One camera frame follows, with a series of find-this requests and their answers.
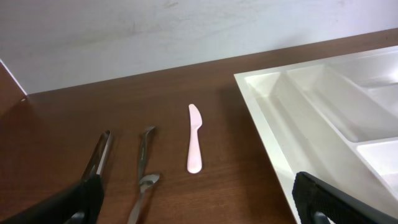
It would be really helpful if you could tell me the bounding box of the upper small metal spoon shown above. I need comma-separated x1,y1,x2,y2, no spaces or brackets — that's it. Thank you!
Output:
137,126,155,180

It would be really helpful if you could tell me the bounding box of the white plastic knife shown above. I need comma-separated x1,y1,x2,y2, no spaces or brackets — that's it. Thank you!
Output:
187,104,203,174

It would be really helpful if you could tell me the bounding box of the small metal spoon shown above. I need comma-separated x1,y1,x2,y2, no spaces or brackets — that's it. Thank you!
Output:
137,126,155,180
127,174,160,224

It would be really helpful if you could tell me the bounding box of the white plastic cutlery tray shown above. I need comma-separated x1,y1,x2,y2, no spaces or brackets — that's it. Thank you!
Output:
235,47,397,217

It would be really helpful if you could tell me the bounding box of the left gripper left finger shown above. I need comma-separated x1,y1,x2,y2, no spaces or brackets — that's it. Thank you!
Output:
2,174,104,224

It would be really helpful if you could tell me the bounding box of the lower small metal spoon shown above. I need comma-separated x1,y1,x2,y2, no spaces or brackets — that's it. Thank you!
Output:
127,174,160,224

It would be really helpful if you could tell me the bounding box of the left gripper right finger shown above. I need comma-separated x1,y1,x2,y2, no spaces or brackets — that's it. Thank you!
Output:
292,172,397,224

